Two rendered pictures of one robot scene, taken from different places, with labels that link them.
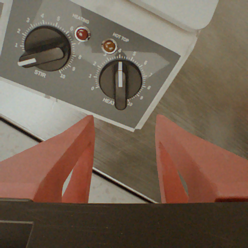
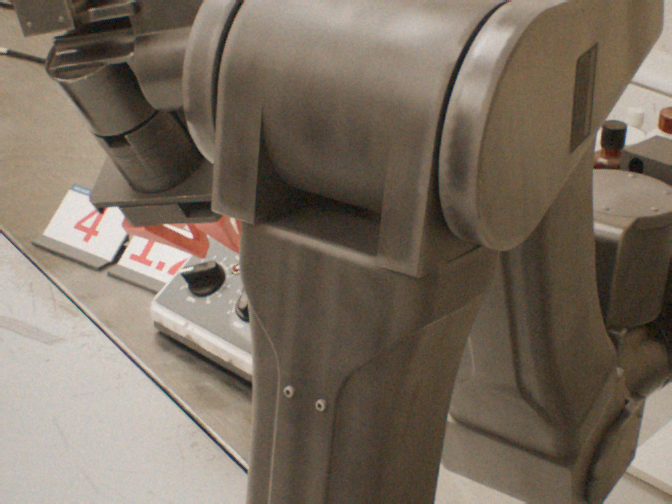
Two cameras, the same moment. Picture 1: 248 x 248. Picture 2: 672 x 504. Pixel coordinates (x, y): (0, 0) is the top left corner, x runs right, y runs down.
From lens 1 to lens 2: 0.78 m
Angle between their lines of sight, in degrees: 75
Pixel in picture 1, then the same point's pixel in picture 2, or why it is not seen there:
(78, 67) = (224, 294)
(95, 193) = (177, 431)
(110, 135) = (231, 391)
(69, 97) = (204, 321)
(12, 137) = (127, 367)
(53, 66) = (204, 289)
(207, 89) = not seen: hidden behind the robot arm
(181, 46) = not seen: hidden behind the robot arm
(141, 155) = not seen: hidden behind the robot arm
